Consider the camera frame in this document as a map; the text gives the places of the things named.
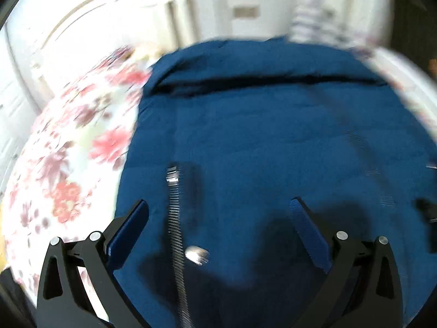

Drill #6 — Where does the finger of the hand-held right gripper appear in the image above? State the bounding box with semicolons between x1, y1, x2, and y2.
416;198;437;225

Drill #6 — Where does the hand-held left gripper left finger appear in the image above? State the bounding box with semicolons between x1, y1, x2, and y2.
36;199;151;328

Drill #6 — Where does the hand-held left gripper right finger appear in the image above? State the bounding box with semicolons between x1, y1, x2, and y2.
289;197;403;328

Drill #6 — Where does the dark blue quilted jacket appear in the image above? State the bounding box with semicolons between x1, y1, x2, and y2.
113;36;437;328

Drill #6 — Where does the floral checked bedsheet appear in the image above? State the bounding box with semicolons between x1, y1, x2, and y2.
0;46;155;315

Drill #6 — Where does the dark cloth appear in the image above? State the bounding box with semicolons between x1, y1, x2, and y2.
0;269;36;328

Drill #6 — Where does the white window ledge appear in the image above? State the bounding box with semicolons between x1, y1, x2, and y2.
372;47;437;118

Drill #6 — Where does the white wardrobe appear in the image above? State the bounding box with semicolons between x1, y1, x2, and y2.
0;31;38;185

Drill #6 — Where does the white wooden bed headboard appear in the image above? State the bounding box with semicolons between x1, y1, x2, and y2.
20;0;203;87

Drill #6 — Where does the sailboat print curtain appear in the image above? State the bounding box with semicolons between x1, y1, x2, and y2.
290;0;394;52

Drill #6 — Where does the beige wall socket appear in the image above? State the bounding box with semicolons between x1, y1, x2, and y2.
234;6;263;18

